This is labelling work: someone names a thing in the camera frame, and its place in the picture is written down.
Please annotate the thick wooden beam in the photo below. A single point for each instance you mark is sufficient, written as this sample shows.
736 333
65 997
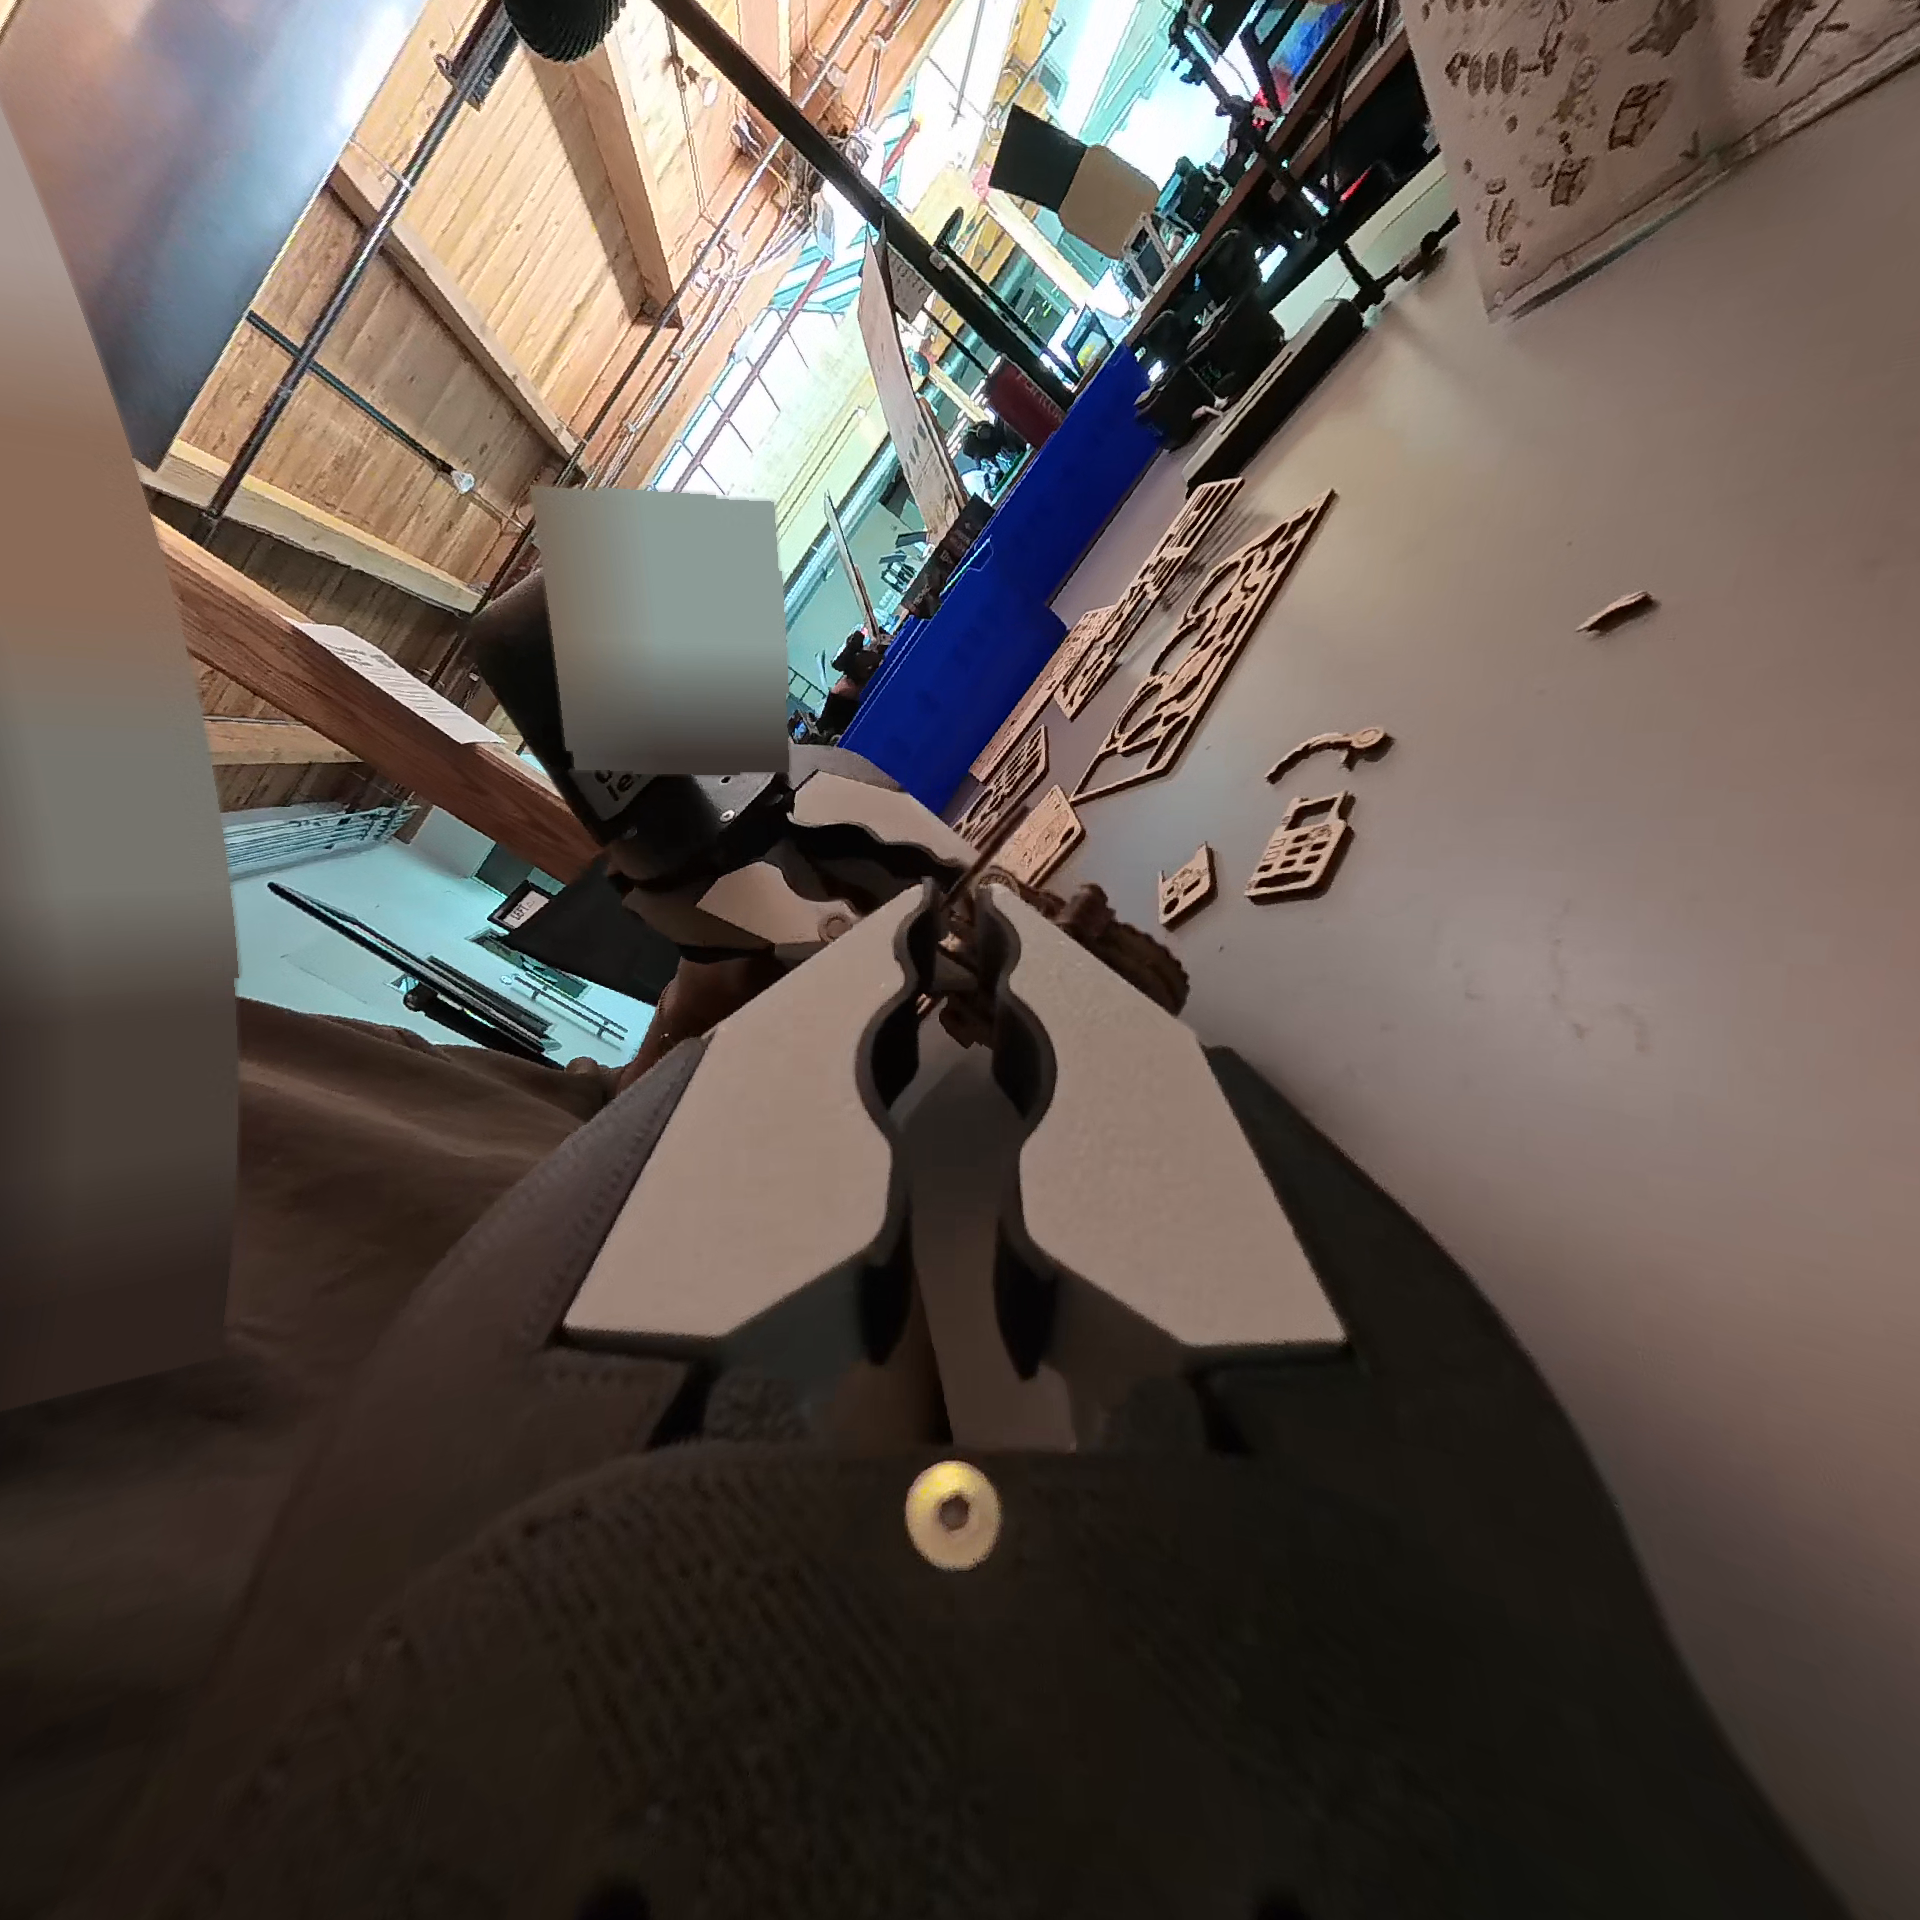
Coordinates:
301 661

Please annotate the white paper sign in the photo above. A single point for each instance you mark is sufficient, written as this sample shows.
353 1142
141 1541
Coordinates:
399 683

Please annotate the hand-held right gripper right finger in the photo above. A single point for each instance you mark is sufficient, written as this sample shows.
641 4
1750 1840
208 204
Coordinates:
1185 1202

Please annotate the wooden motorcycle model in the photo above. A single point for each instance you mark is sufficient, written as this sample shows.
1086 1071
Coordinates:
1119 938

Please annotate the blue plastic bin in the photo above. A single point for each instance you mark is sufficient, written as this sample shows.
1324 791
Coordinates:
990 600

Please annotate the small wooden fragment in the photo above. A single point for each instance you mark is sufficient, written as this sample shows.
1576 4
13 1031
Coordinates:
1616 613

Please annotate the small printed wooden sheet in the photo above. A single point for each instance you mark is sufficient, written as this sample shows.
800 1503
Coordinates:
1049 832

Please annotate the black and beige panel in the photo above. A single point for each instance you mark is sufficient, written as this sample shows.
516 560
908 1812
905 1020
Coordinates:
1037 159

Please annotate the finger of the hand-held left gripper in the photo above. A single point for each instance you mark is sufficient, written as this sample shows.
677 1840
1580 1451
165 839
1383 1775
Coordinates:
774 916
878 832

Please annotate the thin wooden stick part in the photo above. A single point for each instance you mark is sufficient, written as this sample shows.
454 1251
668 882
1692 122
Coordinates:
984 884

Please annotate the printed instruction sheet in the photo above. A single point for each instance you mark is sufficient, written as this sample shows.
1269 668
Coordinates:
1652 120

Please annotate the grey desk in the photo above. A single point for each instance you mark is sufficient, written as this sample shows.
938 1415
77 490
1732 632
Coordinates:
1652 1050

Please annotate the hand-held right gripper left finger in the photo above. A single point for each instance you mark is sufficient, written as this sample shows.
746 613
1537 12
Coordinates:
720 1202

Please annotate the black monitor base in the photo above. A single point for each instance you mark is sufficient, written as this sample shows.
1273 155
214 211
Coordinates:
1261 421

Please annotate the curved wooden piece round end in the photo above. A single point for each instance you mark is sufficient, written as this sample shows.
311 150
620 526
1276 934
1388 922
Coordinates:
1366 740

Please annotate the long slotted wooden sheet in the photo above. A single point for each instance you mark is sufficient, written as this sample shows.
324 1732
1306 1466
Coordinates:
1201 525

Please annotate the engraved wooden sheet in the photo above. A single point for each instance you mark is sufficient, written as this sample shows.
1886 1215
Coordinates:
1095 661

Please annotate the tiny wooden sheet offcut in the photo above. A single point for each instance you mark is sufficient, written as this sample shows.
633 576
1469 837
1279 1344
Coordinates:
1185 902

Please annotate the black pole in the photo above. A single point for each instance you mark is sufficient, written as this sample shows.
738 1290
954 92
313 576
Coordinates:
840 150

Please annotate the person's left hand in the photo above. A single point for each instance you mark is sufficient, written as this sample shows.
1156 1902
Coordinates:
698 997

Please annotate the pale display board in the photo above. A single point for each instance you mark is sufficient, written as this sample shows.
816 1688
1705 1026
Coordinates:
902 405

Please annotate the large wooden sheet round cutouts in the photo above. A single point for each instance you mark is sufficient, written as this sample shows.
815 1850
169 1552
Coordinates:
1302 525

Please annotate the wooden grid offcut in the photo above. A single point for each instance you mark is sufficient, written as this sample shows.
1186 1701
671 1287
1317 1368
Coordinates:
1266 888

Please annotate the black round lamp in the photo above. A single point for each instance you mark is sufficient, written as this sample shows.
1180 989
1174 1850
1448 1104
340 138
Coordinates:
562 24

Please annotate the small wooden sheet with cutouts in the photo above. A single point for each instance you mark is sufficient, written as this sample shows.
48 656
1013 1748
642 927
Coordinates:
1013 781

